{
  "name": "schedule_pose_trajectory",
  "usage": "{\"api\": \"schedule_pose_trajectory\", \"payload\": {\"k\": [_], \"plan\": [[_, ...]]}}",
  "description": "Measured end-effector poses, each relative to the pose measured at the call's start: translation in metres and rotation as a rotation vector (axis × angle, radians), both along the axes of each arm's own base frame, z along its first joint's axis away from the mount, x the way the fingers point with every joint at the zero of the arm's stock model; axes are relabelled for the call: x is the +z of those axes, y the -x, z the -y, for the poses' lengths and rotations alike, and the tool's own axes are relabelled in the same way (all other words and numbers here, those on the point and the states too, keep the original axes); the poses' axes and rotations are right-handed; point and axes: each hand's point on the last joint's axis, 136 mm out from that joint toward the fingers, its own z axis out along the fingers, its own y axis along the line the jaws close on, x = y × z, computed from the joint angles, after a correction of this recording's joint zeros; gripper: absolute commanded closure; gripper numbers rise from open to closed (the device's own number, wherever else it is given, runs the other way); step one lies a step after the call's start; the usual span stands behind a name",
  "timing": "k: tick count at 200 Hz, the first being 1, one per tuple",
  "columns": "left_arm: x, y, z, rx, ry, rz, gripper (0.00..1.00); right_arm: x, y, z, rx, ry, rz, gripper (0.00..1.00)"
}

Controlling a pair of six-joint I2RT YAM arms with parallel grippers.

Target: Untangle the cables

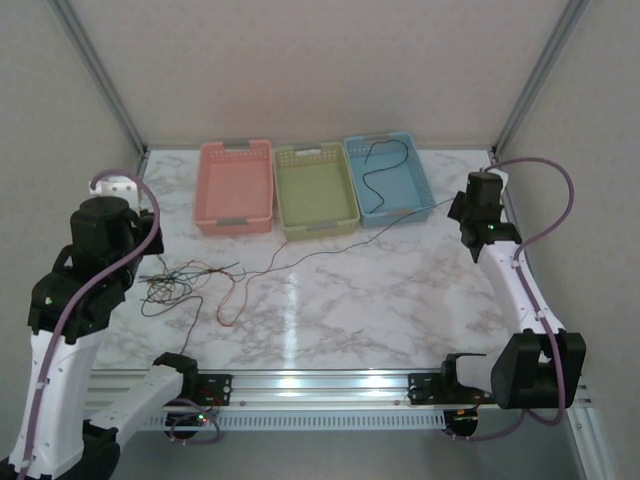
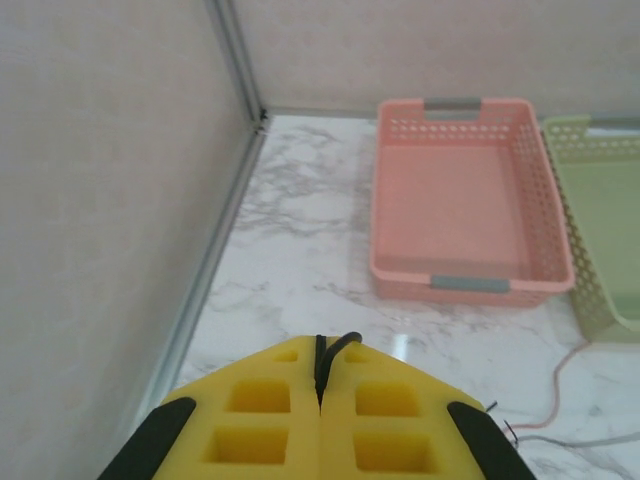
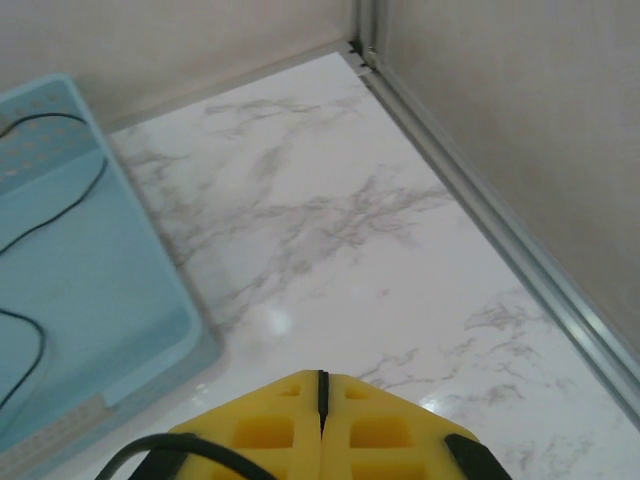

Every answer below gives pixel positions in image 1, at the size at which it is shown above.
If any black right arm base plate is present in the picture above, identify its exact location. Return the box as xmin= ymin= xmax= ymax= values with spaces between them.
xmin=407 ymin=372 xmax=499 ymax=406

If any black right controller board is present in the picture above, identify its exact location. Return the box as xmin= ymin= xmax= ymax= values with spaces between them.
xmin=442 ymin=407 xmax=481 ymax=437

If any pink plastic basket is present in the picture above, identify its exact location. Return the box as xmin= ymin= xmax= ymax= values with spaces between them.
xmin=192 ymin=138 xmax=275 ymax=237

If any thin black cable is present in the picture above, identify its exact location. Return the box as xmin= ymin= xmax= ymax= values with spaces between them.
xmin=360 ymin=139 xmax=410 ymax=215
xmin=214 ymin=197 xmax=456 ymax=281
xmin=149 ymin=258 xmax=241 ymax=301

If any black left controller board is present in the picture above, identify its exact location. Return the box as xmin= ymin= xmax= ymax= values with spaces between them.
xmin=167 ymin=410 xmax=221 ymax=444

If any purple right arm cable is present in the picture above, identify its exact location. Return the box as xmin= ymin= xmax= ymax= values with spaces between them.
xmin=452 ymin=157 xmax=575 ymax=444

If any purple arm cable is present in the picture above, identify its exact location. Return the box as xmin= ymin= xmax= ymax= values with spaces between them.
xmin=19 ymin=168 xmax=222 ymax=480
xmin=452 ymin=157 xmax=575 ymax=444

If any black controller board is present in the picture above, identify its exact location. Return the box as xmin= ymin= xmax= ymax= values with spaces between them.
xmin=442 ymin=407 xmax=481 ymax=437
xmin=167 ymin=410 xmax=221 ymax=444

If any blue plastic basket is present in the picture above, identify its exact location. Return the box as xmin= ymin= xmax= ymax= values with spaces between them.
xmin=343 ymin=130 xmax=438 ymax=230

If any green plastic basket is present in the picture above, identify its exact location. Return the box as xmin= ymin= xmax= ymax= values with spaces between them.
xmin=272 ymin=141 xmax=361 ymax=242

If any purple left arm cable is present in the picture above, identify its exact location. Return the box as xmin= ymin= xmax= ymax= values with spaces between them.
xmin=19 ymin=168 xmax=222 ymax=480

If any aluminium frame post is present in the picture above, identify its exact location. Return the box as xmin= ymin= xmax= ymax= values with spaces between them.
xmin=492 ymin=0 xmax=592 ymax=154
xmin=47 ymin=0 xmax=150 ymax=156

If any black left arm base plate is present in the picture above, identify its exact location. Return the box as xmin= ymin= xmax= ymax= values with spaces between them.
xmin=179 ymin=372 xmax=234 ymax=407

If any perforated grey cable duct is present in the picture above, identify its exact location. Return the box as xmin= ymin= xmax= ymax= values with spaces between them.
xmin=144 ymin=412 xmax=447 ymax=431

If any aluminium mounting rail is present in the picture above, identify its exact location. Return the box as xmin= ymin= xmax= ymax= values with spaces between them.
xmin=89 ymin=368 xmax=589 ymax=407

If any thin green cable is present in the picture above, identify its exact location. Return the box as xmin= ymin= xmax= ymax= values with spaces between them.
xmin=144 ymin=269 xmax=241 ymax=301
xmin=139 ymin=257 xmax=201 ymax=306
xmin=140 ymin=294 xmax=205 ymax=360

